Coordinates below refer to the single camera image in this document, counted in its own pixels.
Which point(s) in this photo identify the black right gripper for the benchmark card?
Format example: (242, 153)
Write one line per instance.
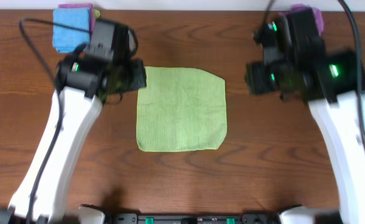
(254, 78)

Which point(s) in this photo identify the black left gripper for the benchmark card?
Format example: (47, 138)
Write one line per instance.
(141, 74)

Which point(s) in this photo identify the green microfiber cloth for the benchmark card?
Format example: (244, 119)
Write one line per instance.
(181, 109)

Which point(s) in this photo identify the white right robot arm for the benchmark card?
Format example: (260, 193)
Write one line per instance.
(335, 95)

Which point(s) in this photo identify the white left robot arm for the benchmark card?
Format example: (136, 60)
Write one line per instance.
(83, 85)

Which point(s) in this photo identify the folded pink cloth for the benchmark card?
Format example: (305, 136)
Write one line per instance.
(80, 14)

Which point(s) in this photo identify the folded light green cloth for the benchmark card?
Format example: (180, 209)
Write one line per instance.
(96, 13)

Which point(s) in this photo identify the folded blue cloth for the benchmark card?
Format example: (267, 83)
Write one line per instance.
(66, 40)

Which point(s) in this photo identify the crumpled purple cloth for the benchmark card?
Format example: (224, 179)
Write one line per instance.
(316, 12)

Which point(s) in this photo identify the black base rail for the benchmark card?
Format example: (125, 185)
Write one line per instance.
(94, 214)

